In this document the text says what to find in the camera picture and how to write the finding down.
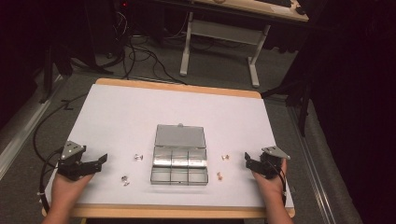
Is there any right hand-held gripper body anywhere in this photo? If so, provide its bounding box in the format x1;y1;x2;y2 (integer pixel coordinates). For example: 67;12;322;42
259;146;291;180

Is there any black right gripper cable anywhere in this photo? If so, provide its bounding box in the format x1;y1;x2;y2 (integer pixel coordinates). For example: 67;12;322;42
273;161;288;207

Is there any white metal desk frame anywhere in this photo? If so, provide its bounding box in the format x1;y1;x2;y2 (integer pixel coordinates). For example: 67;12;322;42
179;11;272;89

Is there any clear plastic compartment box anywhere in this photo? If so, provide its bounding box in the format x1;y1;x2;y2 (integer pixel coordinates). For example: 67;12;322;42
150;123;209;187

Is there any person's left hand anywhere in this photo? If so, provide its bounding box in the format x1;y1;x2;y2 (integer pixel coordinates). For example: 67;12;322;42
50;173;95;203

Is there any wooden desk top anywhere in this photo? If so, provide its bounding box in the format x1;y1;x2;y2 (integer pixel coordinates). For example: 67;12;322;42
191;0;310;23

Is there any grey floor rail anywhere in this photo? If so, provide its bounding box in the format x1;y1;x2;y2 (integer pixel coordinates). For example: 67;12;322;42
288;104;339;224
0;73;68;182

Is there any dark computer tower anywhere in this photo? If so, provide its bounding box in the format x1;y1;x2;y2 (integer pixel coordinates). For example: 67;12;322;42
83;0;130;62

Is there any person's right hand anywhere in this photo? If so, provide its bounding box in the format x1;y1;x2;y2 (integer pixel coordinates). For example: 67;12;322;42
251;159;289;203

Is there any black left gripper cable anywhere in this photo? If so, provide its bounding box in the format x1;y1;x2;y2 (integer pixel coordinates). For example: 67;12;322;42
37;148;64;216

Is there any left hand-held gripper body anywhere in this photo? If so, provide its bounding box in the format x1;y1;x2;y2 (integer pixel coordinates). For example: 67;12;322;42
56;140;89;182

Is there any dark curtain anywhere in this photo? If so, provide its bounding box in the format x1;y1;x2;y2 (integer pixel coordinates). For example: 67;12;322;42
306;0;396;224

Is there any black floor cable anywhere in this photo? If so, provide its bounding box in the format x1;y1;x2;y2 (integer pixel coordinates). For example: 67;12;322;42
33;92;89;171

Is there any wooden table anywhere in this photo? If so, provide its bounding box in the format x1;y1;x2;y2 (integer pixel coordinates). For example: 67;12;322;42
41;77;296;219

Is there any bundle of black floor cables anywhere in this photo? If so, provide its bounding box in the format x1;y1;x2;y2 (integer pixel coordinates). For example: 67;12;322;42
111;10;189;86

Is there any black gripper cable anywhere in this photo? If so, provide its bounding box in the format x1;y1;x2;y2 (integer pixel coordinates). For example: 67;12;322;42
37;148;64;216
273;161;288;207

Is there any black keyboard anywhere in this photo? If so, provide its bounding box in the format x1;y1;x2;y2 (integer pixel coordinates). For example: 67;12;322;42
254;0;293;8

